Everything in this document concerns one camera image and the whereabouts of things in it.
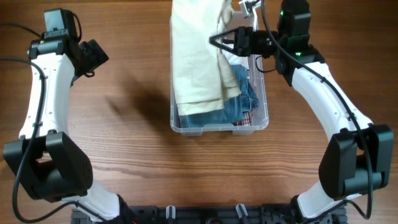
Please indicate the clear plastic storage bin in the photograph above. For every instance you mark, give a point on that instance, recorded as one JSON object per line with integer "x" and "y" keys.
{"x": 260, "y": 117}

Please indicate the white printed t-shirt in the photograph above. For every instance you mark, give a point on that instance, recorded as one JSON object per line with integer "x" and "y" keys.
{"x": 236, "y": 60}

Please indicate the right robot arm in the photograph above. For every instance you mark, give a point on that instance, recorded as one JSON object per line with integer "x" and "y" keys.
{"x": 357, "y": 160}

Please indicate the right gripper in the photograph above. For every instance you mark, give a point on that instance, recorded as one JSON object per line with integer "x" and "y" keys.
{"x": 239, "y": 49}

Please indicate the cream cloth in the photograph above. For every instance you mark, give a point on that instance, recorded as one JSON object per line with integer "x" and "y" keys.
{"x": 202, "y": 76}

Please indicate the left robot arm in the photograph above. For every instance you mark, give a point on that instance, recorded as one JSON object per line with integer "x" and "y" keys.
{"x": 47, "y": 164}

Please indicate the red plaid shirt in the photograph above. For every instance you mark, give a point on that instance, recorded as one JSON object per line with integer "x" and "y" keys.
{"x": 246, "y": 121}

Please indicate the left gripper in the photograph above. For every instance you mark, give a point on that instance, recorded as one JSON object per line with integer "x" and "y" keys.
{"x": 97, "y": 55}

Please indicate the blue denim jeans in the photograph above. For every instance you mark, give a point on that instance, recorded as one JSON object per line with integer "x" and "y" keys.
{"x": 234, "y": 108}

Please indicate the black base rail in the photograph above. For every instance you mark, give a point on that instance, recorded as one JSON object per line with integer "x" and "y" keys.
{"x": 202, "y": 214}

